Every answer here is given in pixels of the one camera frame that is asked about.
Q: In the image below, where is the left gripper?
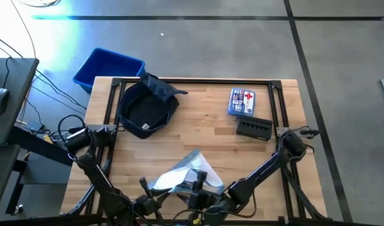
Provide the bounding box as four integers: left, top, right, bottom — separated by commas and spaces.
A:
133, 176, 173, 217

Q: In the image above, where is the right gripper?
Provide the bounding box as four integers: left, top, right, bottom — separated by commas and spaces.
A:
187, 171, 233, 225

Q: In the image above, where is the dark blue mesh bag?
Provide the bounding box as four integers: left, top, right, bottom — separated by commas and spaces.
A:
147, 148, 226, 195

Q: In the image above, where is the black weekly pill organizer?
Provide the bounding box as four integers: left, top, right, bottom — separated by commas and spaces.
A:
235, 116, 273, 141

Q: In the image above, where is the navy blue backpack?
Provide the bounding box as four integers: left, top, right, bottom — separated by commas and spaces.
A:
116, 72, 189, 139

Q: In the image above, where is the blue first aid kit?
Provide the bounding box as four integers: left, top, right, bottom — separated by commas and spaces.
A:
228, 87, 257, 117

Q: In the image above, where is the blue plastic bin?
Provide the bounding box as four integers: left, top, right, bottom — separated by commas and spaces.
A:
72, 47, 148, 94

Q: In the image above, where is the black power adapter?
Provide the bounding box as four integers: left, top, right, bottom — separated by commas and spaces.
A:
23, 121, 45, 133

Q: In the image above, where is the black desk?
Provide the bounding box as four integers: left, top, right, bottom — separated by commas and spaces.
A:
0, 58, 76, 226

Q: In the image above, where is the right arm cable loop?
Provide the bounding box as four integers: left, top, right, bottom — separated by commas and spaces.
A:
234, 188, 258, 220

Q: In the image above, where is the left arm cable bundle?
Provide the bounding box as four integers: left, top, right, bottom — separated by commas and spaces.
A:
48, 114, 127, 150

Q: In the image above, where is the black clamp bracket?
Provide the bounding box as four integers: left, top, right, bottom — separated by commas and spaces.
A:
300, 127, 321, 139

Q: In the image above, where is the black floor cable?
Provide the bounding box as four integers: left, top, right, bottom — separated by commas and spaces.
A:
0, 30, 87, 110

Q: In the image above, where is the black mouse cable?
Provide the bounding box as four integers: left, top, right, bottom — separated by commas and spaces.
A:
2, 56, 13, 90

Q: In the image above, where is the white floor cable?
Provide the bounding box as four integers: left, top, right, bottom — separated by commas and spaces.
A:
9, 0, 37, 59

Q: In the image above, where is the coiled floor cable bundle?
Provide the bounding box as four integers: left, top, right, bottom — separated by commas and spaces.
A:
18, 0, 62, 8

